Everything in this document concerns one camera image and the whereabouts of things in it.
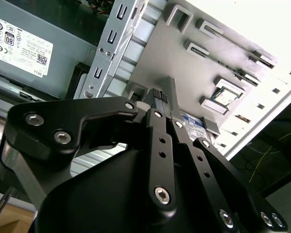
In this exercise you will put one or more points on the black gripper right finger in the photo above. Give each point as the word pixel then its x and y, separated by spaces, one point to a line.
pixel 220 184

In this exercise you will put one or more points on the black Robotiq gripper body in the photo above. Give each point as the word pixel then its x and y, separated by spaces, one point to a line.
pixel 99 199

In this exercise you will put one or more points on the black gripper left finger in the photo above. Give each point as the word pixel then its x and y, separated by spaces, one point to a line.
pixel 87 109

